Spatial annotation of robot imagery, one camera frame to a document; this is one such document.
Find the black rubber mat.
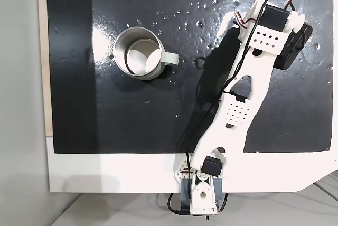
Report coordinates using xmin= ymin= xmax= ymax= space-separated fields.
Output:
xmin=45 ymin=0 xmax=334 ymax=155

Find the light wooden board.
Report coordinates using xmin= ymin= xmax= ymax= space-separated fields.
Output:
xmin=36 ymin=0 xmax=54 ymax=138

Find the grey cup with handle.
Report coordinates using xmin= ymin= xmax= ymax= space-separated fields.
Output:
xmin=113 ymin=26 xmax=180 ymax=81

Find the red white servo wire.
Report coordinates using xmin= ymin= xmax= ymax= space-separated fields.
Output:
xmin=233 ymin=10 xmax=256 ymax=31

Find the black power cable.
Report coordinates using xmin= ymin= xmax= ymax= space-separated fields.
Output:
xmin=166 ymin=192 xmax=229 ymax=216

